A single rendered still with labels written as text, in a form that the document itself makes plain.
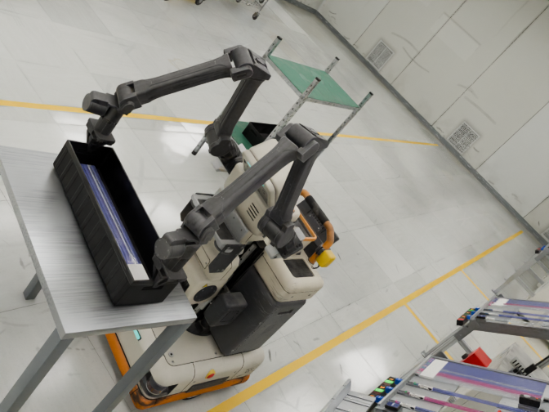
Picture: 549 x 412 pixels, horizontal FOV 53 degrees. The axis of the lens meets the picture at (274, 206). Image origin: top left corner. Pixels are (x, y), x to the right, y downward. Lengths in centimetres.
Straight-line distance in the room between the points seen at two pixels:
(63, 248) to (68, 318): 24
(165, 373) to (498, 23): 980
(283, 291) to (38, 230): 100
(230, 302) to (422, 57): 964
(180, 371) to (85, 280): 85
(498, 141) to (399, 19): 312
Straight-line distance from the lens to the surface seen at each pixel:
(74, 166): 186
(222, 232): 203
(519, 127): 1093
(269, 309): 233
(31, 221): 175
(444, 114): 1125
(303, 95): 374
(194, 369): 245
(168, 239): 146
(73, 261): 171
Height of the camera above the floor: 195
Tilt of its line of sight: 26 degrees down
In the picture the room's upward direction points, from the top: 41 degrees clockwise
